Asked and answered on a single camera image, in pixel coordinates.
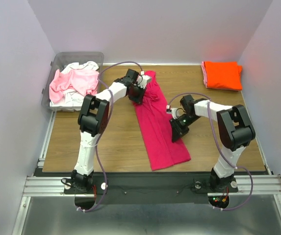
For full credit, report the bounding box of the magenta t shirt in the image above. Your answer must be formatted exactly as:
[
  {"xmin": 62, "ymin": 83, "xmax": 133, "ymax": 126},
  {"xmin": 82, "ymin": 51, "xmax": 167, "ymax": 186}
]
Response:
[{"xmin": 134, "ymin": 70, "xmax": 191, "ymax": 170}]

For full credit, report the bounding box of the clear plastic bin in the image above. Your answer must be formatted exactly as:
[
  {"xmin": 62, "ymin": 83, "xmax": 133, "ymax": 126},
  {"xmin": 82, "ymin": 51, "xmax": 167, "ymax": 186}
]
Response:
[{"xmin": 41, "ymin": 51, "xmax": 104, "ymax": 111}]

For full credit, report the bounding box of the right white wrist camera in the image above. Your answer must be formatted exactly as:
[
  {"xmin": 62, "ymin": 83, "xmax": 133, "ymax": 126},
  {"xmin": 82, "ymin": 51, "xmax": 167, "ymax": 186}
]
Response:
[{"xmin": 166, "ymin": 104, "xmax": 178, "ymax": 118}]

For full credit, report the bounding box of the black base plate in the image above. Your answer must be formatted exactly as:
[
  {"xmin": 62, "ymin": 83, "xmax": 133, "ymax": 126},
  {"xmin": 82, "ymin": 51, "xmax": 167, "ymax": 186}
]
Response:
[{"xmin": 33, "ymin": 172, "xmax": 239, "ymax": 206}]

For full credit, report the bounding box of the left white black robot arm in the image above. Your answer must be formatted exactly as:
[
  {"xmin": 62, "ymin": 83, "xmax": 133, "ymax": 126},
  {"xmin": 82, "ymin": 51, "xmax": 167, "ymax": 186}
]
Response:
[{"xmin": 66, "ymin": 69, "xmax": 152, "ymax": 193}]

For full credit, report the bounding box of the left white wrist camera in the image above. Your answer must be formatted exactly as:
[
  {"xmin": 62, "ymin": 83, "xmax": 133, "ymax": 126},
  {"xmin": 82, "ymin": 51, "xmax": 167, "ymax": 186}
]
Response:
[{"xmin": 136, "ymin": 70, "xmax": 152, "ymax": 89}]

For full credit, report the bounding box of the white t shirt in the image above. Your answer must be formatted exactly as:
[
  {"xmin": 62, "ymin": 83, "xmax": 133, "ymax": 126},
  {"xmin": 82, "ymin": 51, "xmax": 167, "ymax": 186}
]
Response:
[{"xmin": 50, "ymin": 61, "xmax": 99, "ymax": 108}]

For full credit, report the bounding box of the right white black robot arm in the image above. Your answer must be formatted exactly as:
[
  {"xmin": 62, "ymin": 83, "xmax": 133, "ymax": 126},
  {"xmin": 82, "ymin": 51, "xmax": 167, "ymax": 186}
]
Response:
[{"xmin": 166, "ymin": 93, "xmax": 255, "ymax": 191}]

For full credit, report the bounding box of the folded orange t shirt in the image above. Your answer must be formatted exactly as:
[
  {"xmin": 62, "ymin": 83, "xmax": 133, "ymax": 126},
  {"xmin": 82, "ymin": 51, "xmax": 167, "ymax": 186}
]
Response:
[{"xmin": 204, "ymin": 61, "xmax": 243, "ymax": 91}]

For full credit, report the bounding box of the folded pink t shirt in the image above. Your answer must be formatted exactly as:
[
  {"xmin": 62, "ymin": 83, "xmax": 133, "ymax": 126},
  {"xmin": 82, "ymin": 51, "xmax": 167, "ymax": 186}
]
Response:
[{"xmin": 201, "ymin": 61, "xmax": 209, "ymax": 88}]

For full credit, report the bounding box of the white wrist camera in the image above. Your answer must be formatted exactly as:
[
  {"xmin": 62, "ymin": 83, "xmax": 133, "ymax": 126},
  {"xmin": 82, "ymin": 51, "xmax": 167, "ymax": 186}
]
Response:
[
  {"xmin": 166, "ymin": 104, "xmax": 178, "ymax": 118},
  {"xmin": 136, "ymin": 70, "xmax": 152, "ymax": 89}
]

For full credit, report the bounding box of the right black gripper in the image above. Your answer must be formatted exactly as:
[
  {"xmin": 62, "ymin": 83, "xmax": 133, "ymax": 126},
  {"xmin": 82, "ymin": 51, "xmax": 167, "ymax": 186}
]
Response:
[{"xmin": 169, "ymin": 113, "xmax": 200, "ymax": 142}]

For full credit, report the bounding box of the small circuit board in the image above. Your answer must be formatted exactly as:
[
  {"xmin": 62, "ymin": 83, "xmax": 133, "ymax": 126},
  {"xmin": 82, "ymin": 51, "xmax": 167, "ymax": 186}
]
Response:
[{"xmin": 212, "ymin": 196, "xmax": 229, "ymax": 207}]

